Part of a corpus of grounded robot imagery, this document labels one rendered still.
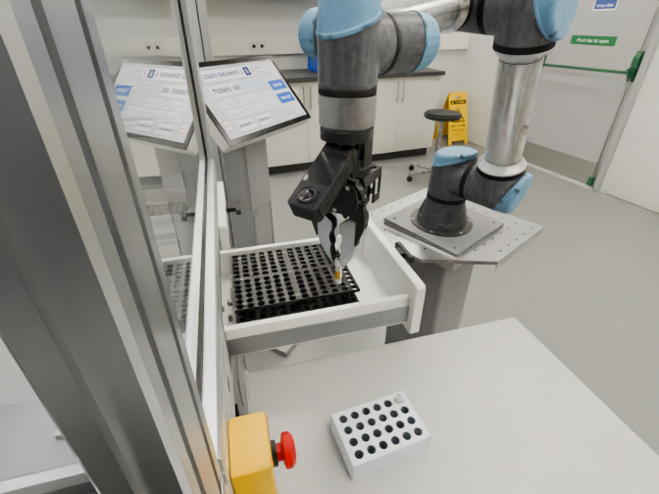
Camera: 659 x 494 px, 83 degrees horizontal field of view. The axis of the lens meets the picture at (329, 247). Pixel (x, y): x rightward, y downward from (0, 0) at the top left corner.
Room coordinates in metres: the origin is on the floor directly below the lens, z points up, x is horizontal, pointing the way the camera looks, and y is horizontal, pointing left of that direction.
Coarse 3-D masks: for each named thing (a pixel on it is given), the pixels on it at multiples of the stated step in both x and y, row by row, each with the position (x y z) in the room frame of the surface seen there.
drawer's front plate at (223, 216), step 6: (222, 186) 0.95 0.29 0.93; (222, 192) 0.91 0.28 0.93; (222, 198) 0.87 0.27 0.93; (222, 204) 0.84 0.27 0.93; (222, 210) 0.80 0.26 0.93; (222, 216) 0.77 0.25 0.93; (222, 222) 0.74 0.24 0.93; (228, 222) 0.94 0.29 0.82; (222, 228) 0.72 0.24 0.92; (222, 234) 0.72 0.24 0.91; (228, 234) 0.79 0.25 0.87; (222, 240) 0.72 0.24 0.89; (228, 240) 0.73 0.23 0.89; (222, 246) 0.72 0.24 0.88; (228, 246) 0.72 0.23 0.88
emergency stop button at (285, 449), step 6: (282, 432) 0.27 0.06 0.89; (288, 432) 0.26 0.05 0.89; (282, 438) 0.26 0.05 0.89; (288, 438) 0.25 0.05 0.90; (276, 444) 0.25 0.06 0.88; (282, 444) 0.25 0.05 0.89; (288, 444) 0.25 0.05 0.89; (294, 444) 0.25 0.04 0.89; (282, 450) 0.24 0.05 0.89; (288, 450) 0.24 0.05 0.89; (294, 450) 0.25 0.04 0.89; (282, 456) 0.24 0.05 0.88; (288, 456) 0.24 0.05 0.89; (294, 456) 0.24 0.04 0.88; (288, 462) 0.23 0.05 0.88; (294, 462) 0.24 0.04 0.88; (288, 468) 0.23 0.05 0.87
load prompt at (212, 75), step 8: (200, 72) 1.39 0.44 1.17; (208, 72) 1.41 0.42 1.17; (216, 72) 1.44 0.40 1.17; (224, 72) 1.47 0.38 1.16; (232, 72) 1.51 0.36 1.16; (240, 72) 1.54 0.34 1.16; (248, 72) 1.58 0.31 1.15; (256, 72) 1.62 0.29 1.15; (208, 80) 1.38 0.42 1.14; (216, 80) 1.41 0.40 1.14; (224, 80) 1.44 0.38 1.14
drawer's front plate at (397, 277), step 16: (368, 224) 0.73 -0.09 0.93; (368, 240) 0.72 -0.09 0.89; (384, 240) 0.66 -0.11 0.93; (368, 256) 0.72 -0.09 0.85; (384, 256) 0.63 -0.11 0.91; (400, 256) 0.60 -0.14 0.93; (384, 272) 0.62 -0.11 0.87; (400, 272) 0.56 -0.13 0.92; (384, 288) 0.62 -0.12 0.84; (400, 288) 0.55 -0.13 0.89; (416, 288) 0.50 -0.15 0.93; (416, 304) 0.50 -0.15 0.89; (416, 320) 0.50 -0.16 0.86
